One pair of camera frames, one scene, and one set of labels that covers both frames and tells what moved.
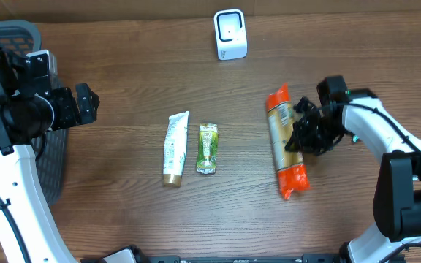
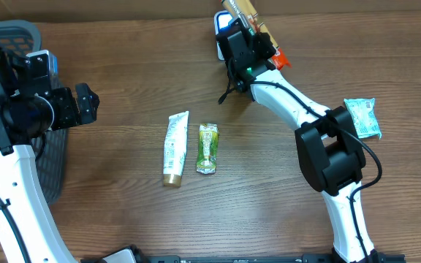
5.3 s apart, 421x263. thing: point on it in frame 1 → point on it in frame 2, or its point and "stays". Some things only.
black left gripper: (71, 115) stays
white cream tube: (175, 148) stays
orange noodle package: (291, 170) → (247, 12)
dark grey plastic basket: (23, 38) stays
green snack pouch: (208, 145) stays
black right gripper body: (320, 134) → (264, 47)
